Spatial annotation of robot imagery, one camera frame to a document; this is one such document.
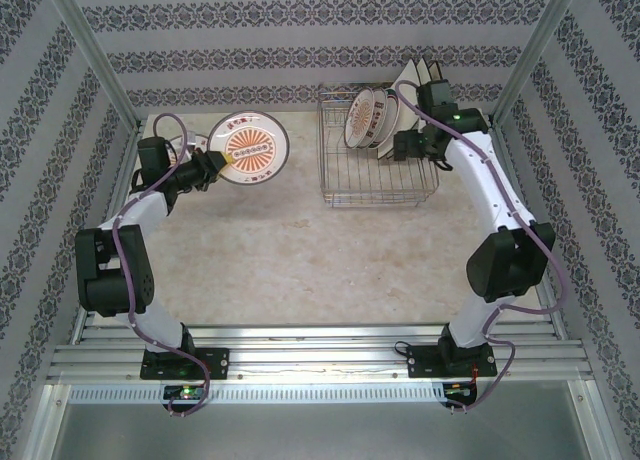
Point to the right aluminium side rail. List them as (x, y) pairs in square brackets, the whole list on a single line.
[(501, 140)]

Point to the controller board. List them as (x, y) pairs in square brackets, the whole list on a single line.
[(457, 391), (182, 393)]

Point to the small orange sunburst round plate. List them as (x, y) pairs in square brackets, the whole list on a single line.
[(357, 120)]

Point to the left aluminium frame post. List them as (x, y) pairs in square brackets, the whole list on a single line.
[(90, 45)]

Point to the right aluminium frame post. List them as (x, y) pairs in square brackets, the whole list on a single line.
[(535, 45)]

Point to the round plate with red characters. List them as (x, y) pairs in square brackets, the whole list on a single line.
[(378, 117)]

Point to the left aluminium side rail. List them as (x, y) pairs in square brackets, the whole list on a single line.
[(122, 180)]

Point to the left controller board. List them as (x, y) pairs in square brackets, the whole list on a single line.
[(182, 393)]

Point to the aluminium front rail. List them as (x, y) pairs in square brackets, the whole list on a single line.
[(320, 360)]

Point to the floral square plate black rim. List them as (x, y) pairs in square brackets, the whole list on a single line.
[(436, 72)]

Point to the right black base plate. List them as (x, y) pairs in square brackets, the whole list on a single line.
[(422, 362)]

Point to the large orange sunburst round plate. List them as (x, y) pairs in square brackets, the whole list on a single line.
[(250, 150)]

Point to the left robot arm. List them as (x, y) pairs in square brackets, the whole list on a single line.
[(145, 215)]

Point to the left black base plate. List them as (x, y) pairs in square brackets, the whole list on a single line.
[(215, 362)]

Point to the grey metal panel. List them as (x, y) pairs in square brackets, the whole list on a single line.
[(320, 430)]

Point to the aluminium side rail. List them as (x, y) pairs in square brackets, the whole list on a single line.
[(122, 180), (501, 140)]

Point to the right controller board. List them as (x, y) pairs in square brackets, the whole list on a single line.
[(457, 391)]

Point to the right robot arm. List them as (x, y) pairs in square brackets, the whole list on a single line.
[(480, 180)]

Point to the aluminium frame post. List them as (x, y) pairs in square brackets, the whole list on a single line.
[(90, 45), (535, 45)]

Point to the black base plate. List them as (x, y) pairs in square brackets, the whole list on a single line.
[(215, 362), (422, 362)]

